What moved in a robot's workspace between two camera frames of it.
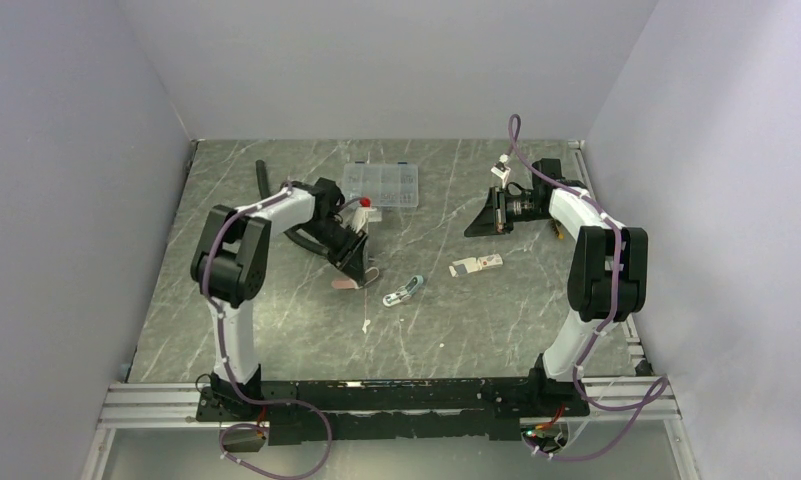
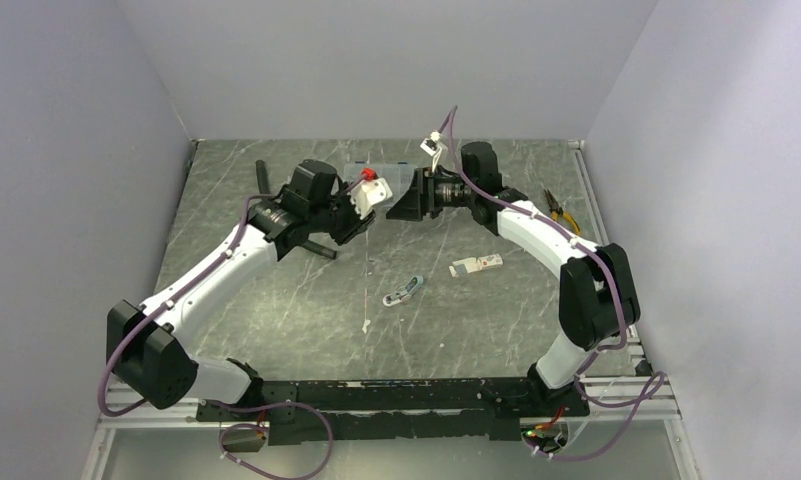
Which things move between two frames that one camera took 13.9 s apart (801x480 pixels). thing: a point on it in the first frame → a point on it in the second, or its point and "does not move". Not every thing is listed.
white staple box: x=473 y=264 does not move
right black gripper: x=493 y=218 → x=418 y=199
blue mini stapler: x=403 y=293 does not move
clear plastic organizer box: x=385 y=184 does not move
